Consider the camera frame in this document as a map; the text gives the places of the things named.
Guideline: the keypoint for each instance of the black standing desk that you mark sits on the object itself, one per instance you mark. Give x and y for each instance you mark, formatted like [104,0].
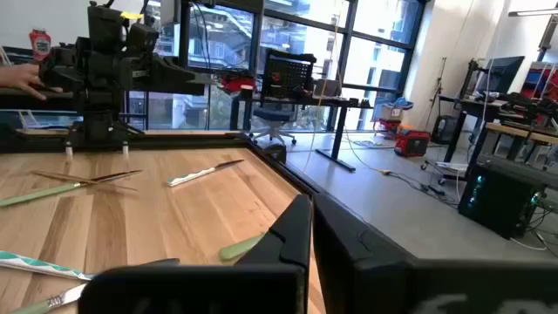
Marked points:
[335,131]

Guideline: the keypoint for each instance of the black computer monitor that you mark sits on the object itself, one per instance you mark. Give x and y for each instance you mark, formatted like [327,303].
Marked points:
[501,74]

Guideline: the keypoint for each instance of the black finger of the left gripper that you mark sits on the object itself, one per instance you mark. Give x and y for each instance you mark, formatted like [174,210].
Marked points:
[174,83]

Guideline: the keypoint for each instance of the long ceiling light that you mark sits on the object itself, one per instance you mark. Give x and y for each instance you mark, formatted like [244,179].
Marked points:
[532,12]

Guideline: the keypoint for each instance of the black case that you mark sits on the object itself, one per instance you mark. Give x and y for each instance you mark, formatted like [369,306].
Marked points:
[444,130]

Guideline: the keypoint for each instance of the blue plastic bag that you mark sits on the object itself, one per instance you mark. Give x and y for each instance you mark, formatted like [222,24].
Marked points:
[401,104]

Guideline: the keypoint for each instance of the yellow tape tag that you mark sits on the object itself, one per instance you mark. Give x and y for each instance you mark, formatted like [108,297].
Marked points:
[131,15]

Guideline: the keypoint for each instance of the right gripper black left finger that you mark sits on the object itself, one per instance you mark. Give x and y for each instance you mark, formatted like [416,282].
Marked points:
[261,288]

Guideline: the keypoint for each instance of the red pouch with QR label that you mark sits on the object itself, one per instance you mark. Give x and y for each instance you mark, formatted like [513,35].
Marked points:
[40,45]

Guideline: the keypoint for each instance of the large black-framed window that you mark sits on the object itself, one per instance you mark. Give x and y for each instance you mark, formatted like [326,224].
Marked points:
[296,35]

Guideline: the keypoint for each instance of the blue office chair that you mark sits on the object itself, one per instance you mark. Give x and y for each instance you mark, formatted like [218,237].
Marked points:
[274,115]

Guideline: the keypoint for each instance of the black equipment desk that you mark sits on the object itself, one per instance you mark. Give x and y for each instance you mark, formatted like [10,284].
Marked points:
[479,107]

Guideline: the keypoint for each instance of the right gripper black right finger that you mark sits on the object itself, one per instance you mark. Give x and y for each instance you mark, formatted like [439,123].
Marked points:
[370,283]

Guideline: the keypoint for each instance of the thin tripod stand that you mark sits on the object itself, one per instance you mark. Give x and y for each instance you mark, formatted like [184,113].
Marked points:
[441,87]

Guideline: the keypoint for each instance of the white frame post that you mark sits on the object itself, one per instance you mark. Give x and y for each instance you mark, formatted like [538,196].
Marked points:
[125,149]
[68,150]

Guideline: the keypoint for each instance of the black computer tower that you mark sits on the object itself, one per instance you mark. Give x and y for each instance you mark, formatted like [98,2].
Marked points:
[497,200]

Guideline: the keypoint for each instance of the red object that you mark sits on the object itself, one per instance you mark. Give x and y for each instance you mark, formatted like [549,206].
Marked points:
[237,83]

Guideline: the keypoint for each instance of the slim wooden utensil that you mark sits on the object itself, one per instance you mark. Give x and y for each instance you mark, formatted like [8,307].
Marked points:
[61,176]

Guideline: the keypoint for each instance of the red and black box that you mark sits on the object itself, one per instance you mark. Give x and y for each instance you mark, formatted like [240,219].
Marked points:
[412,144]

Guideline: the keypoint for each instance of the person's hand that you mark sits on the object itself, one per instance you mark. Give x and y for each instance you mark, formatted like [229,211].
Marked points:
[22,78]

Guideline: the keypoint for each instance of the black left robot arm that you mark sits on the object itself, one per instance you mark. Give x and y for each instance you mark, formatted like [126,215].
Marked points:
[100,126]

